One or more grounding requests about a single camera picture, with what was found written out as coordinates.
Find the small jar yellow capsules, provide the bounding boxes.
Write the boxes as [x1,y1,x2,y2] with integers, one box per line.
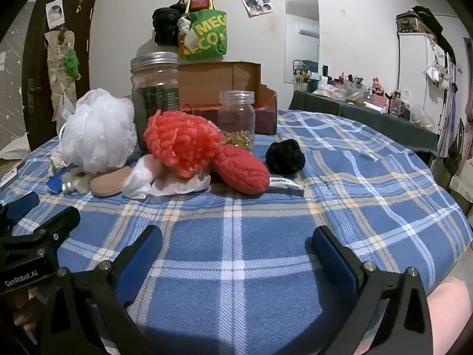
[218,91,256,152]

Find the green plush toy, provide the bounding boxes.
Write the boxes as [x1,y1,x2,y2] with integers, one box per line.
[64,50,82,80]

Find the photo on door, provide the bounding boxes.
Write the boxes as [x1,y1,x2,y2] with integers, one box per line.
[45,0,63,28]

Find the wall photo poster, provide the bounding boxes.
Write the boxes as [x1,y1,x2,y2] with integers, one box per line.
[237,0,274,17]

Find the dark patterned case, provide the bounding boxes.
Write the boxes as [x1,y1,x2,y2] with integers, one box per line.
[396,5,444,36]

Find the dark green covered table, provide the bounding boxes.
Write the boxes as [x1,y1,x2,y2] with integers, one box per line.
[288,91,440,156]

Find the green tote bag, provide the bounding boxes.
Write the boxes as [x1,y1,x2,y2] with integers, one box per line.
[178,0,227,60]

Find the white fluffy plush keychain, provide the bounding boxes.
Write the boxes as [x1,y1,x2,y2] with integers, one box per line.
[61,168,93,195]

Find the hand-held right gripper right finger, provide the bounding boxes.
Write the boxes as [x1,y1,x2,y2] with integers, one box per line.
[312,225,434,355]

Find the black bag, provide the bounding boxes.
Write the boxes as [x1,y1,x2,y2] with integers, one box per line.
[152,0,185,47]

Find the large glass jar metal lid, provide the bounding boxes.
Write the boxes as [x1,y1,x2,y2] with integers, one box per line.
[130,52,180,156]

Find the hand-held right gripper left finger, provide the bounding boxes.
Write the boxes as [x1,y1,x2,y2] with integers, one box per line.
[41,225,164,355]

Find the clutter of cosmetics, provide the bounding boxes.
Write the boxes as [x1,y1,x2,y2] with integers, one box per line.
[292,59,437,130]

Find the red plush bunny pouch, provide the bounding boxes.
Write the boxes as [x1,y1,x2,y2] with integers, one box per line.
[212,144,305,195]

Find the small white doll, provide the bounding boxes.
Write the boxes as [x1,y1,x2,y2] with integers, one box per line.
[177,15,193,41]

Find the pink fabric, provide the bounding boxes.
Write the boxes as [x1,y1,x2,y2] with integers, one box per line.
[425,277,473,344]

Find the white mesh bath loofah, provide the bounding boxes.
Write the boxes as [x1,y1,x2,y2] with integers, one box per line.
[59,89,138,175]

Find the hanging clothes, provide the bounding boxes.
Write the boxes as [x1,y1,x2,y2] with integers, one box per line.
[440,81,473,178]

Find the blue packet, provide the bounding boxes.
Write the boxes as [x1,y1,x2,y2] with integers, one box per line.
[46,172,65,195]

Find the coral knitted sponge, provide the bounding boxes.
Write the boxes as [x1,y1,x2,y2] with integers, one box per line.
[143,110,225,178]

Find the wall mirror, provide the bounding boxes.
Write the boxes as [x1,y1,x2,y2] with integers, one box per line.
[284,0,320,85]

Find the hanging door organizer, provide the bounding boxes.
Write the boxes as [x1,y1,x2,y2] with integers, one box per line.
[44,30,80,97]

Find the dark wooden door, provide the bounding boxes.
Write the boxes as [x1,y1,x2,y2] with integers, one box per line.
[23,0,103,152]

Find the black scrunchie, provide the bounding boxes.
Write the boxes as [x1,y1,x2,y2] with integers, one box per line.
[265,139,307,174]

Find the white tissue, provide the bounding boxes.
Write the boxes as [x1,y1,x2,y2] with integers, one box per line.
[124,155,167,199]
[150,172,211,196]

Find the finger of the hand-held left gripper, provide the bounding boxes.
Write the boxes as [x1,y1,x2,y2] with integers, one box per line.
[0,206,81,256]
[0,192,40,230]

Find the person's left hand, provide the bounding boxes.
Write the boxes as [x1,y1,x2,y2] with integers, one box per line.
[11,294,41,335]

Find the cardboard box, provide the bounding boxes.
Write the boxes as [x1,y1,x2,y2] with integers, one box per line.
[177,62,278,135]

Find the dark flat box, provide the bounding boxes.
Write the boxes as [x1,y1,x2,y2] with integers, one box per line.
[0,163,25,190]

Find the blue plaid blanket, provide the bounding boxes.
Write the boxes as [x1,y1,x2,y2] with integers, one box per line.
[0,109,473,355]

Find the cream crochet scrunchie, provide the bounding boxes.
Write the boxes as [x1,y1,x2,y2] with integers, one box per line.
[48,148,69,176]

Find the white cabinet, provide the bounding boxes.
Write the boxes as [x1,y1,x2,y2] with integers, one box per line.
[397,31,455,126]

